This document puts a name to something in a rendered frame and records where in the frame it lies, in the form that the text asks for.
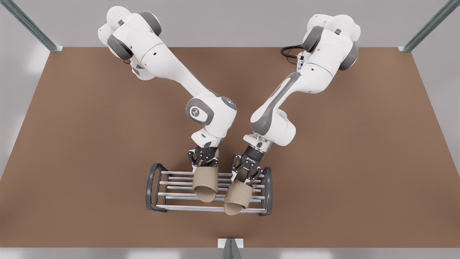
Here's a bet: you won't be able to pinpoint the beige slipper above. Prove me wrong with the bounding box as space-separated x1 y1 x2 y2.
192 158 219 203
224 169 255 216

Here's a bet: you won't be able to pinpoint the grey metal shoe rack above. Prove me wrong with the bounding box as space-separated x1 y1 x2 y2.
146 163 273 216

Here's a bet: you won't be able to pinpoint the silver frame post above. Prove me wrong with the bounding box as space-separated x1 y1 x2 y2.
0 0 63 51
398 0 460 52
218 238 244 259

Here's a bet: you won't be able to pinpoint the black cable loop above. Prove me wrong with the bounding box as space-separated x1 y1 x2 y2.
280 45 304 65

